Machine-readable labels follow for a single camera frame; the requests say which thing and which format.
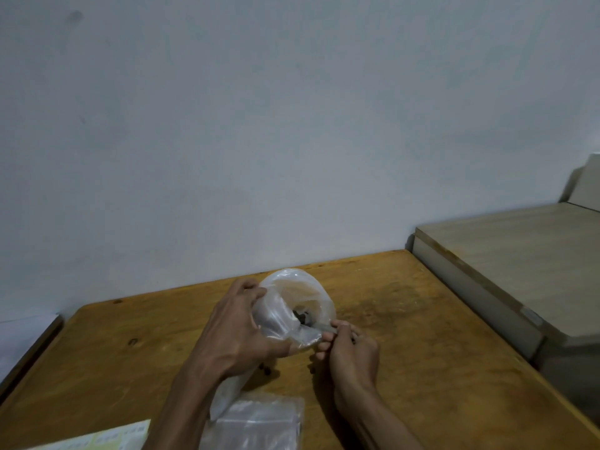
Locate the person's left hand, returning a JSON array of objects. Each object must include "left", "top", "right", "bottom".
[{"left": 196, "top": 277, "right": 293, "bottom": 381}]

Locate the person's right forearm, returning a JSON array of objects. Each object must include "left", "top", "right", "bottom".
[{"left": 334, "top": 385, "right": 425, "bottom": 450}]

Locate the pale label sheet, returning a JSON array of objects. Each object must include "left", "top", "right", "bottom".
[{"left": 26, "top": 419, "right": 152, "bottom": 450}]

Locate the light wooden cabinet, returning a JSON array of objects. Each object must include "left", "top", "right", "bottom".
[{"left": 412, "top": 201, "right": 600, "bottom": 420}]

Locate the clear plastic bag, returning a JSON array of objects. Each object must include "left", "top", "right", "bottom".
[{"left": 208, "top": 268, "right": 337, "bottom": 421}]

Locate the person's left forearm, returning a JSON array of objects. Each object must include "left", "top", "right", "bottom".
[{"left": 142, "top": 360, "right": 235, "bottom": 450}]

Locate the stack of clear zip bags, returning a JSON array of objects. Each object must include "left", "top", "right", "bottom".
[{"left": 199, "top": 393, "right": 306, "bottom": 450}]

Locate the person's right hand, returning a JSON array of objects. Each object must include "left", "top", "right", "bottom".
[{"left": 313, "top": 320, "right": 381, "bottom": 401}]

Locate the white board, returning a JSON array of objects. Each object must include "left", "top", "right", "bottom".
[{"left": 566, "top": 153, "right": 600, "bottom": 212}]

